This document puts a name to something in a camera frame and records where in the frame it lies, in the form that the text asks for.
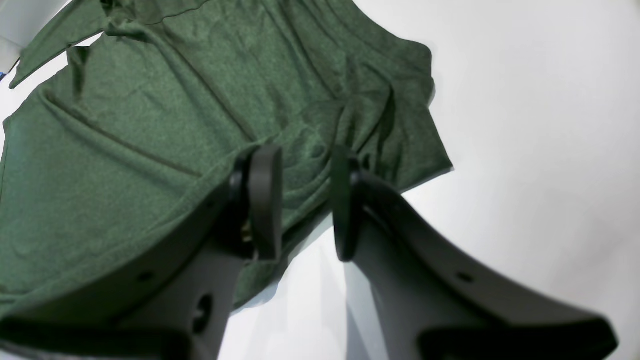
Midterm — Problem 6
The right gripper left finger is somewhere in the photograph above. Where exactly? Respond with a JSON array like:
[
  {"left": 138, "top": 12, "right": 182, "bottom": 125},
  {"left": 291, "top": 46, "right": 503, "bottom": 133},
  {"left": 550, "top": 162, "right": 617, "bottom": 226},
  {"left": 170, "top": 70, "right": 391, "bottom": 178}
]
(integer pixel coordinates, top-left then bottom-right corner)
[{"left": 1, "top": 145, "right": 283, "bottom": 360}]

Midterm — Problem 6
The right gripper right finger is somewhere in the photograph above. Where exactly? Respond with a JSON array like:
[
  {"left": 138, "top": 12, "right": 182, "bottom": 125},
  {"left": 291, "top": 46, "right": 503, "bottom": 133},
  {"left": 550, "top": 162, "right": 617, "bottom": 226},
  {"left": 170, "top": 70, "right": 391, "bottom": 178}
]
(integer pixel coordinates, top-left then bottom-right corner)
[{"left": 330, "top": 146, "right": 618, "bottom": 360}]

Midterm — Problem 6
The green long-sleeve T-shirt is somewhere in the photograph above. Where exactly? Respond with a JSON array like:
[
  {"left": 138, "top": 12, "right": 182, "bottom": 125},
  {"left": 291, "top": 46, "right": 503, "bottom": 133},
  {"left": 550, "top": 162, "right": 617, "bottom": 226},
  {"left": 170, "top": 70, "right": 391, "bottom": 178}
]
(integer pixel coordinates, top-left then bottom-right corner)
[{"left": 1, "top": 0, "right": 453, "bottom": 318}]

